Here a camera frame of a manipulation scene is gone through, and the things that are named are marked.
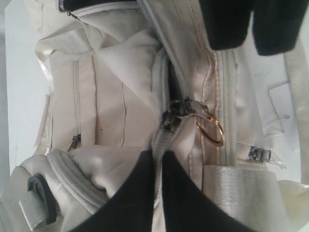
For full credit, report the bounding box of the cream fabric duffel bag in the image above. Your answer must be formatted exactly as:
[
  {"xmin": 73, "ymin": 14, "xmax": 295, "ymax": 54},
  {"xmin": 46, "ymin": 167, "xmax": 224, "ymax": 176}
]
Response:
[{"xmin": 0, "ymin": 0, "xmax": 309, "ymax": 232}]

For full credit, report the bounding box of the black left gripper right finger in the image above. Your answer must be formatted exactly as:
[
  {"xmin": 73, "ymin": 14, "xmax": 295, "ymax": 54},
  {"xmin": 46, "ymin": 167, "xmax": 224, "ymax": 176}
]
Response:
[{"xmin": 162, "ymin": 151, "xmax": 246, "ymax": 232}]

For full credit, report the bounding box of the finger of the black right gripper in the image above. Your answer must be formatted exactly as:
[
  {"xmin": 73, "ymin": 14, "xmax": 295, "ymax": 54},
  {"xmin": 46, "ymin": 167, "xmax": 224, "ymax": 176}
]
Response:
[
  {"xmin": 253, "ymin": 0, "xmax": 308, "ymax": 56},
  {"xmin": 199, "ymin": 0, "xmax": 253, "ymax": 51}
]

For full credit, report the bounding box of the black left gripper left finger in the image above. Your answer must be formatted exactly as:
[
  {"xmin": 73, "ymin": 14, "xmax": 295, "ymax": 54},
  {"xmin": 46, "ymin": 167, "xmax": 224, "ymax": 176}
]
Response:
[{"xmin": 72, "ymin": 151, "xmax": 155, "ymax": 232}]

